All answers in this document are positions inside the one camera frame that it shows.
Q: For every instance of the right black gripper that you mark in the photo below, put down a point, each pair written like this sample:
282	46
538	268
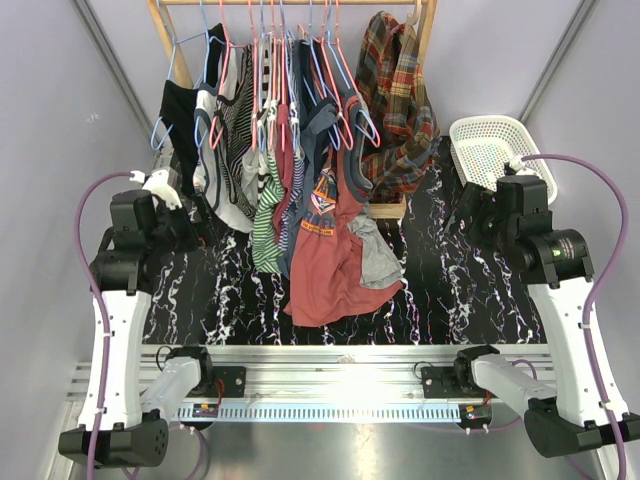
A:
479	202

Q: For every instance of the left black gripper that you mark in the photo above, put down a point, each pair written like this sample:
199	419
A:
205	230

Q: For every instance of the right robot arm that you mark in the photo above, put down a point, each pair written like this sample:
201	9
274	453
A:
584	410

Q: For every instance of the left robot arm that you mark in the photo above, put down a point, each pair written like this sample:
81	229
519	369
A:
121	426

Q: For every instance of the white navy-trim tank top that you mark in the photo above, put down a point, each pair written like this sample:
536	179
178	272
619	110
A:
207	178

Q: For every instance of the green striped tank top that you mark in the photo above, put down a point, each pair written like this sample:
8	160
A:
269	194

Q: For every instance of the dark striped tank top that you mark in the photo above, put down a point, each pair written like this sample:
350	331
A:
234	111

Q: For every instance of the red graphic tank top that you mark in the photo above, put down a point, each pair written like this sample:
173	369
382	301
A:
325	268

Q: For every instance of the black tank top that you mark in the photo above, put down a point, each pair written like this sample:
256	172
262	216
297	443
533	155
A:
178	106

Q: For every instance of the navy blue tank top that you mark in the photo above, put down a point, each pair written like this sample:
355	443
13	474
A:
317	117

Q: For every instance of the white perforated plastic basket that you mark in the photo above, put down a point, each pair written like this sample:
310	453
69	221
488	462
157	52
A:
481	147

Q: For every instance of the wooden clothes rack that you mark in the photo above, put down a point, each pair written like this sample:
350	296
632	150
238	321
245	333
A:
423	19

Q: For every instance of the grey cloth garment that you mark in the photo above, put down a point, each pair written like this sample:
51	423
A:
380	267

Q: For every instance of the plaid flannel shirt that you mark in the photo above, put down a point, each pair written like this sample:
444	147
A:
390	80

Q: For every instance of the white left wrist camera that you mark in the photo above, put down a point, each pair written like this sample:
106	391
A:
161	182

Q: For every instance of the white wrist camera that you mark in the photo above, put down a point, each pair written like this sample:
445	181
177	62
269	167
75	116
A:
516	166
161	182

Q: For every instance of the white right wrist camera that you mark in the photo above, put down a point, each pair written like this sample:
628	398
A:
516	166

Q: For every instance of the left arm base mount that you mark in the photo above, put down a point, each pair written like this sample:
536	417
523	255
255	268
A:
227	380

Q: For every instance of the aluminium mounting rail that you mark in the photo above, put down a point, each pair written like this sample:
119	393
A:
324	373

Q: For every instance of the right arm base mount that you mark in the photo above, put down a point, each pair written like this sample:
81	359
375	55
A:
441	383

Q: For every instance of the white slotted cable duct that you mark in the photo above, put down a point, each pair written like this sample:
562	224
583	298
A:
317	413

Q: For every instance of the light blue wire hanger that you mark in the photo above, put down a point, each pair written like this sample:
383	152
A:
178	70

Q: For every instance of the pink wire hanger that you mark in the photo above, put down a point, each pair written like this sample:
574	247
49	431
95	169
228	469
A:
364	122

